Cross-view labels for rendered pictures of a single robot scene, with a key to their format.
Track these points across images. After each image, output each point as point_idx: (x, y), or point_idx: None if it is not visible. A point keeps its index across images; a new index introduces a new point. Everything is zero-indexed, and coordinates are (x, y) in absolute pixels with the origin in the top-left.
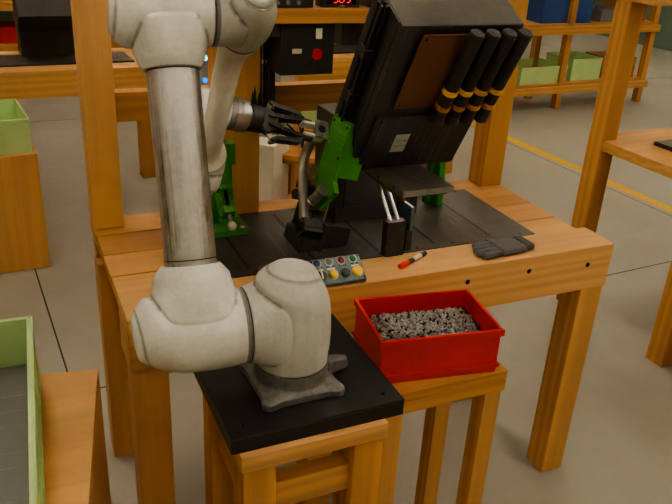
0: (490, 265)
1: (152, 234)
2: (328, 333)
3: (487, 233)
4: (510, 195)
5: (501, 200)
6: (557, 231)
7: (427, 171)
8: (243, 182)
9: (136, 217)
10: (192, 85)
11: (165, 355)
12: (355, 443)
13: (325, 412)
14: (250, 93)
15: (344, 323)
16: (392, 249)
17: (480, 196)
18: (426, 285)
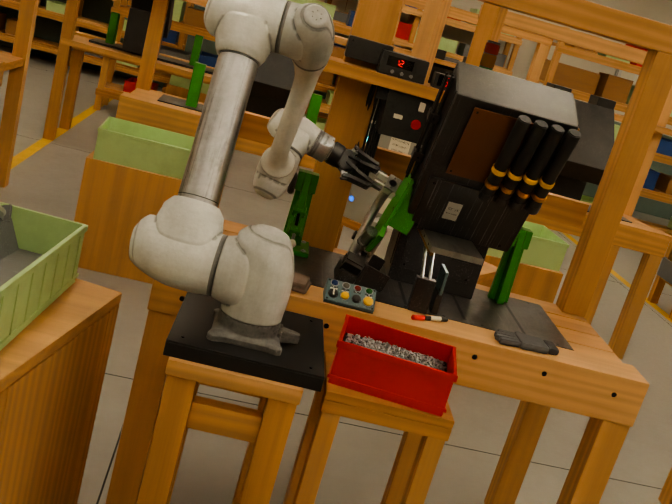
0: (502, 349)
1: (230, 234)
2: (280, 296)
3: (524, 333)
4: (585, 326)
5: (571, 325)
6: (599, 357)
7: (472, 246)
8: (325, 221)
9: (228, 222)
10: (245, 70)
11: (145, 255)
12: (268, 396)
13: (252, 357)
14: (353, 145)
15: None
16: (416, 304)
17: (553, 316)
18: None
